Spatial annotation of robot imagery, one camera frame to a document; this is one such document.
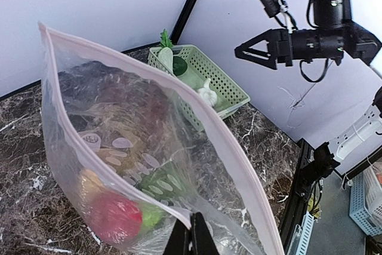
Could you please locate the orange peach toy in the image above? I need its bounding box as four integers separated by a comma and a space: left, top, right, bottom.
78, 168, 104, 200

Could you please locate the green apple toy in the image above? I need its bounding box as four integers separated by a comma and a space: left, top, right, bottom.
140, 202, 165, 232

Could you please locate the black front table rail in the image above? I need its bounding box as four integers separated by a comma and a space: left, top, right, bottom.
278, 138, 341, 255

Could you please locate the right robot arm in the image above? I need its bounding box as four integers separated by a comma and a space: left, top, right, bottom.
235, 0, 381, 216

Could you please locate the dark green pepper toy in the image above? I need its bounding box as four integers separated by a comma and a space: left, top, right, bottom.
172, 56, 188, 76

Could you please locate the white garlic toy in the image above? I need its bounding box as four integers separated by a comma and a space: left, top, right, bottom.
196, 78, 218, 107

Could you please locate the clear zip top bag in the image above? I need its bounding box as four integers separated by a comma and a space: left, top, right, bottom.
39, 24, 284, 254

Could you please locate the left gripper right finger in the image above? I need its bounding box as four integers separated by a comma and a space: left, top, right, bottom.
191, 212, 220, 255

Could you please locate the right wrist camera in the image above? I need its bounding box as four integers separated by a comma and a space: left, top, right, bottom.
260, 0, 298, 34

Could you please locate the blue plastic basket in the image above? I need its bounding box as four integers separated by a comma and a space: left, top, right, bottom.
349, 173, 381, 236

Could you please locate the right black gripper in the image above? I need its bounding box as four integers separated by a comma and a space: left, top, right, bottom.
235, 29, 293, 70

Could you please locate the red pepper toy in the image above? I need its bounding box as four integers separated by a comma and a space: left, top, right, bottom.
87, 192, 143, 244

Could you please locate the green plastic basket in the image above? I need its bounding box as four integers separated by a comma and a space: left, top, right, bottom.
148, 45, 250, 132

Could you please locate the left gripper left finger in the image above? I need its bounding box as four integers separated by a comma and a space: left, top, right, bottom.
162, 220, 191, 255

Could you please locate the white plastic basket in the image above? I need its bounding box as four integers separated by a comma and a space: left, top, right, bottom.
363, 162, 381, 219

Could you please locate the right black corner post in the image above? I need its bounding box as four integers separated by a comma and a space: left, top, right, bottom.
170, 0, 197, 45

